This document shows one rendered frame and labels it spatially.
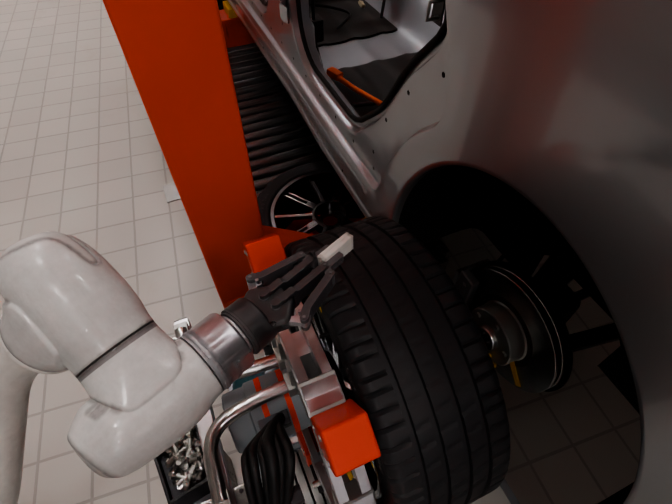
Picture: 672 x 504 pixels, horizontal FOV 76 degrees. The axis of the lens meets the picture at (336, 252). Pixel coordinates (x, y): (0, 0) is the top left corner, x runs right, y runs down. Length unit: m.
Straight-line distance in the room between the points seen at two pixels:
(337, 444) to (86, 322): 0.37
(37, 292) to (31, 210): 2.52
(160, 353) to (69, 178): 2.68
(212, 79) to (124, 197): 2.09
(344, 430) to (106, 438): 0.31
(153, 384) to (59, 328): 0.11
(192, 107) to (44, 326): 0.47
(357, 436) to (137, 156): 2.70
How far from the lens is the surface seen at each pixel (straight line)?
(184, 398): 0.54
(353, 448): 0.68
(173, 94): 0.84
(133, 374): 0.53
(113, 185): 2.98
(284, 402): 0.94
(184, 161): 0.91
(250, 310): 0.58
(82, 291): 0.54
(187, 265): 2.37
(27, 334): 0.57
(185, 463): 1.31
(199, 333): 0.56
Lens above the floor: 1.80
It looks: 52 degrees down
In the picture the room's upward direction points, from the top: straight up
